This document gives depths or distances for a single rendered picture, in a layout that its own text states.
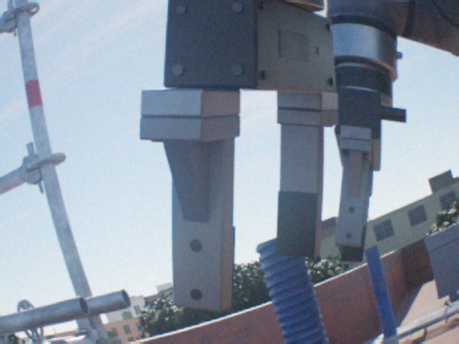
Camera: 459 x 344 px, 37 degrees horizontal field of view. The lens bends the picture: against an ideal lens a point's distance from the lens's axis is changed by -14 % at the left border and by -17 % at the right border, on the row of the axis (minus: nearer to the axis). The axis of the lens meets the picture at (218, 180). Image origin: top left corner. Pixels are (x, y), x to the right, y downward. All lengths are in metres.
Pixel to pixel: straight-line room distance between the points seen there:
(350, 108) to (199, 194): 0.40
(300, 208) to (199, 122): 0.17
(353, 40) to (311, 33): 0.35
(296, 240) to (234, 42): 0.17
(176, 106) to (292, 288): 0.33
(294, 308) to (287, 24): 0.30
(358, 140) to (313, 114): 0.22
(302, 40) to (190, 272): 0.14
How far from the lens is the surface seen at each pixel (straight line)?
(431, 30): 0.85
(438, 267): 6.53
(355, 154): 0.69
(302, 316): 0.64
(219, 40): 0.36
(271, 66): 0.37
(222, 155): 0.35
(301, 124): 0.48
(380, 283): 1.72
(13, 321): 1.76
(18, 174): 2.06
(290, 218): 0.49
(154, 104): 0.34
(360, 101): 0.74
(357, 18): 0.80
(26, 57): 2.11
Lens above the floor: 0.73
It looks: 9 degrees up
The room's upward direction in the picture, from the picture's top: 18 degrees counter-clockwise
